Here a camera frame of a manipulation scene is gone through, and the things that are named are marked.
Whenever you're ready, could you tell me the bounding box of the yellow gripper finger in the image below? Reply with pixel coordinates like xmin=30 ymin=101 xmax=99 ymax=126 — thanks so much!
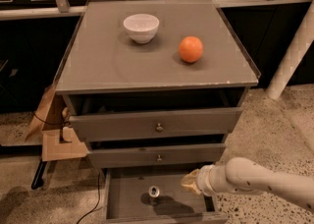
xmin=181 ymin=169 xmax=201 ymax=195

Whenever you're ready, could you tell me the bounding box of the grey drawer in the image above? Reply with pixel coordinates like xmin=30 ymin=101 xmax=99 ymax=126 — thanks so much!
xmin=70 ymin=107 xmax=242 ymax=141
xmin=87 ymin=143 xmax=226 ymax=168
xmin=102 ymin=165 xmax=228 ymax=224

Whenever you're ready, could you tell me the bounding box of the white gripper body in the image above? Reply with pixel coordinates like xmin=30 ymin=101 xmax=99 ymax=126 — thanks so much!
xmin=196 ymin=165 xmax=228 ymax=196

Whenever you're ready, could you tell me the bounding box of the grey drawer cabinet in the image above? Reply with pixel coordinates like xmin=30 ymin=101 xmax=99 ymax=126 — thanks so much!
xmin=53 ymin=0 xmax=262 ymax=171

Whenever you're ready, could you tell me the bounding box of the black floor bar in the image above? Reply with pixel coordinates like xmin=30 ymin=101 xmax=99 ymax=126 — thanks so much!
xmin=31 ymin=160 xmax=47 ymax=190

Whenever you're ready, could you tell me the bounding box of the black cable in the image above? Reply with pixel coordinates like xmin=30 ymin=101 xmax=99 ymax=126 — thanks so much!
xmin=76 ymin=172 xmax=102 ymax=224

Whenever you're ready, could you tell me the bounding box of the silver redbull can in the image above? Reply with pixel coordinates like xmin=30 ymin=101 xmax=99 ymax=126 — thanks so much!
xmin=148 ymin=186 xmax=160 ymax=205

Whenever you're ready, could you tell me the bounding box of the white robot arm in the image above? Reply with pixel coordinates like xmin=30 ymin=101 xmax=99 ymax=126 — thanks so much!
xmin=181 ymin=2 xmax=314 ymax=212

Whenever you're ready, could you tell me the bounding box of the grey top drawer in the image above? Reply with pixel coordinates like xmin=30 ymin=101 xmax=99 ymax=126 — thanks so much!
xmin=70 ymin=107 xmax=242 ymax=141

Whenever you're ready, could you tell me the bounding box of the grey middle drawer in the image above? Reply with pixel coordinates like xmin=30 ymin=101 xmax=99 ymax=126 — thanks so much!
xmin=87 ymin=143 xmax=226 ymax=168

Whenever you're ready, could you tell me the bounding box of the grey bottom drawer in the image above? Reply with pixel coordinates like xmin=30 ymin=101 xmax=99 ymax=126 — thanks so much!
xmin=102 ymin=165 xmax=228 ymax=224

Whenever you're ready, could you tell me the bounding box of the orange fruit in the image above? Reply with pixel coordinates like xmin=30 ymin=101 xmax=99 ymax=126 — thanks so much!
xmin=179 ymin=36 xmax=203 ymax=63

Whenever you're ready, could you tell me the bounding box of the white ceramic bowl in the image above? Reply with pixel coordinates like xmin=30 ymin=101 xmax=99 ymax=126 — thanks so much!
xmin=123 ymin=14 xmax=160 ymax=44

